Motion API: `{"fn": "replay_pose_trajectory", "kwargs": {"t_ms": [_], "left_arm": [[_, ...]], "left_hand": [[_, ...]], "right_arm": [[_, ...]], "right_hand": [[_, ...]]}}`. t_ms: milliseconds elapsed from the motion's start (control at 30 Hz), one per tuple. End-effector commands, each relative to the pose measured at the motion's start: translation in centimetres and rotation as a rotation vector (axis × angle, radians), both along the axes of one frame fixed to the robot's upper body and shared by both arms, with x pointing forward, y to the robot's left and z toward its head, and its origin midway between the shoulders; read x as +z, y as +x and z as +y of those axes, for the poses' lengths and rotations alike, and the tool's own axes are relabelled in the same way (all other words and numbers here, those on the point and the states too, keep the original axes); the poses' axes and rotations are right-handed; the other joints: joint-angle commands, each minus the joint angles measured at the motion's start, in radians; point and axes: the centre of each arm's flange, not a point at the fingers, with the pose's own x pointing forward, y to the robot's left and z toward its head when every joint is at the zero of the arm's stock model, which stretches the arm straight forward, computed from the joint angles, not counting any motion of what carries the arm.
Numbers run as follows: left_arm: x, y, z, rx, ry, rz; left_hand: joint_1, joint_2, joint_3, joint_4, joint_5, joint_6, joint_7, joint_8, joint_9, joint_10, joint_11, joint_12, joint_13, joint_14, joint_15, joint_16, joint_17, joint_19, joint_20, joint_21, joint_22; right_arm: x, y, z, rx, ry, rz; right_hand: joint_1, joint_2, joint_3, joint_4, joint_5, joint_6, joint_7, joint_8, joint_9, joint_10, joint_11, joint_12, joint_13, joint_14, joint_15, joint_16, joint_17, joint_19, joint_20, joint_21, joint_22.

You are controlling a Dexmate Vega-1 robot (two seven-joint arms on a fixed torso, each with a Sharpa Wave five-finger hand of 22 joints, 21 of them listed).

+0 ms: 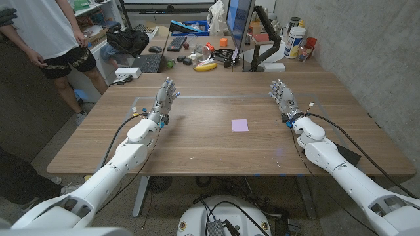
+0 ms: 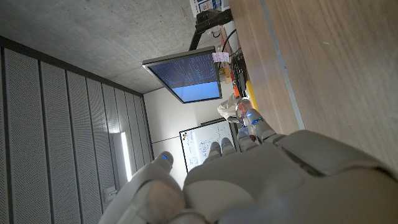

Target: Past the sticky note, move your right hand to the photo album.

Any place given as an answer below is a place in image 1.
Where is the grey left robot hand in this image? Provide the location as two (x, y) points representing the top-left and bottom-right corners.
(147, 77), (181, 125)

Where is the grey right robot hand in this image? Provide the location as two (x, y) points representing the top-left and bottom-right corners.
(268, 79), (305, 124)

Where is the purple sticky note pad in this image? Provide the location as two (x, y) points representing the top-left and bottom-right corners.
(231, 119), (249, 133)

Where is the black photo album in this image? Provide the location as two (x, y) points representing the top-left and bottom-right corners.
(333, 142), (362, 167)

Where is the white flat box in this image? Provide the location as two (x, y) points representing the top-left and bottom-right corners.
(263, 62), (287, 73)

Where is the white power strip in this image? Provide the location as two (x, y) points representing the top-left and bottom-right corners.
(114, 67), (142, 80)

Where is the clear jar with coloured pieces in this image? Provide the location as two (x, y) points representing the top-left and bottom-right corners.
(297, 44), (312, 62)

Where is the yellow banana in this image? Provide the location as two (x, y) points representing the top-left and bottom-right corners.
(193, 62), (218, 72)

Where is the white wipes canister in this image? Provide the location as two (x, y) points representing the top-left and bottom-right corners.
(283, 26), (306, 60)

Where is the black keyboard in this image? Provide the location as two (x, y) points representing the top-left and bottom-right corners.
(166, 35), (188, 52)

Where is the clear glass bowl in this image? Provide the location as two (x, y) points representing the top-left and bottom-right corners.
(192, 45), (212, 63)

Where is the red cup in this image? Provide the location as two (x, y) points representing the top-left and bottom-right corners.
(304, 37), (318, 55)

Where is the black bag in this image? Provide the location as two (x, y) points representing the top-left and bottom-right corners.
(106, 28), (150, 58)

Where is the black coiled holder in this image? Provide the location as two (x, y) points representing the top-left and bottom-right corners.
(211, 48), (240, 68)

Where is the blue plastic crate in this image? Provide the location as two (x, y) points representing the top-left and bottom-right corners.
(170, 20), (210, 37)

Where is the black computer monitor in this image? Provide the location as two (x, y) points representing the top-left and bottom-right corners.
(225, 0), (256, 55)

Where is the white plastic bag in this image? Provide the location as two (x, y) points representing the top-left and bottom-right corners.
(207, 0), (229, 36)

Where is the grey table leg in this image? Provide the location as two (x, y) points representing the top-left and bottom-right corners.
(295, 176), (318, 220)
(132, 176), (150, 218)

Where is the white shelf unit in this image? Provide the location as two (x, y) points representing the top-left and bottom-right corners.
(67, 0), (125, 99)

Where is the white robot torso base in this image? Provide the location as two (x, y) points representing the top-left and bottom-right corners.
(177, 195), (272, 236)

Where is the person in white shirt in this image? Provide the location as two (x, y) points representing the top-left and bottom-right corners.
(0, 0), (109, 115)

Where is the person in dark trousers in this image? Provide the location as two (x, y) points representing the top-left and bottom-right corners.
(0, 147), (81, 210)

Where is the person with grey glove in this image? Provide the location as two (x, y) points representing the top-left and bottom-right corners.
(0, 8), (18, 28)

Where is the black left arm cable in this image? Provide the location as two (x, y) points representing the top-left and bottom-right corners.
(98, 113), (149, 171)

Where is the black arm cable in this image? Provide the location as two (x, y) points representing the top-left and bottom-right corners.
(304, 112), (418, 199)
(98, 113), (149, 171)

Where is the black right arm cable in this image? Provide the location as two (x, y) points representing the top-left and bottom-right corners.
(304, 112), (418, 199)

